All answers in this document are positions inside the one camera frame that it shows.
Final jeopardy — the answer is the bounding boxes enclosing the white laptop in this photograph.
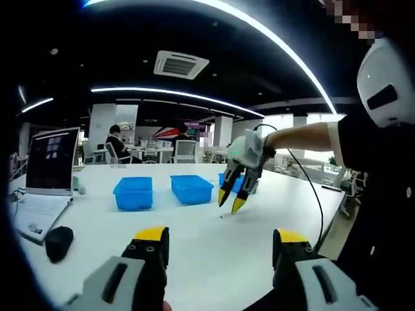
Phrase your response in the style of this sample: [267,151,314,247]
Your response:
[12,126,81,246]

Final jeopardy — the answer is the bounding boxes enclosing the black computer mouse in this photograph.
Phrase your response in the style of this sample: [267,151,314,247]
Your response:
[44,225,75,264]

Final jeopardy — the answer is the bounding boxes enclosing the white mesh office chair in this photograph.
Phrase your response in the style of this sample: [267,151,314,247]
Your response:
[173,139,198,164]

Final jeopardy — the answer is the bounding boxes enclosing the white ceiling air vent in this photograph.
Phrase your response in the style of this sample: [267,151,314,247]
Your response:
[153,50,211,80]

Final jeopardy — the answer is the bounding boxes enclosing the long curved ceiling light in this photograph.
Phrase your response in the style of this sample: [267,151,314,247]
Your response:
[82,0,338,114]

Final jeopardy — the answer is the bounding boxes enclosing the purple red wall mural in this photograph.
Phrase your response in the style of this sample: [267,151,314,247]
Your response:
[152,121,205,140]

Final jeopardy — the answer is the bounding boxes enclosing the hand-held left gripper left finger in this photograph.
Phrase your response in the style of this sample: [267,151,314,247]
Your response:
[63,225,170,311]

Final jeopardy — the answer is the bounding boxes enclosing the blue plastic bin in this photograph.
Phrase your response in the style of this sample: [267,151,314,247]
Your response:
[112,176,154,211]
[218,172,260,195]
[169,174,214,205]

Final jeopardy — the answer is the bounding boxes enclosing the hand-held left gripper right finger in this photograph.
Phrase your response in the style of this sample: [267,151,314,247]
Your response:
[272,228,379,311]

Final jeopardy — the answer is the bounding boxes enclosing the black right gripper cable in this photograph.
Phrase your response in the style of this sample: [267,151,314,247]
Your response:
[252,124,325,250]

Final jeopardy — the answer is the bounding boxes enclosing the curved ceiling light strip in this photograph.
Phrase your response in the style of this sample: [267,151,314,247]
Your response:
[90,86,265,118]

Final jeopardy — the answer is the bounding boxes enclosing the black right wrist strap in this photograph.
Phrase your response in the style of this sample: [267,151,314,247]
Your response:
[261,135,278,171]

